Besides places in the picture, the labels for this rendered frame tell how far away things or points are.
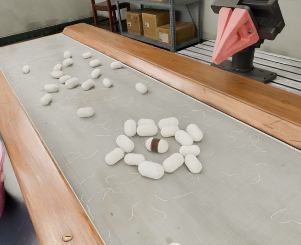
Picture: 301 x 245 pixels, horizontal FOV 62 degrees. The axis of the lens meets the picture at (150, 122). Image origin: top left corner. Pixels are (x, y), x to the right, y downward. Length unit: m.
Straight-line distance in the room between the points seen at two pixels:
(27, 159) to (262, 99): 0.41
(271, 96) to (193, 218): 0.29
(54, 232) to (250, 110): 0.36
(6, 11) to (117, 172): 4.53
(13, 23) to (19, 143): 4.43
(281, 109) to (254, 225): 0.22
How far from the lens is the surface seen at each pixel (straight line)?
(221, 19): 0.42
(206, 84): 0.54
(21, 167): 0.41
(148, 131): 0.42
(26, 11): 4.88
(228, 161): 0.39
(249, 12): 0.41
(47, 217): 0.33
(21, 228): 0.46
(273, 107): 0.48
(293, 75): 0.85
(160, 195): 0.34
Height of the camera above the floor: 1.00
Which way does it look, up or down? 34 degrees down
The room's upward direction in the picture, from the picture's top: 7 degrees counter-clockwise
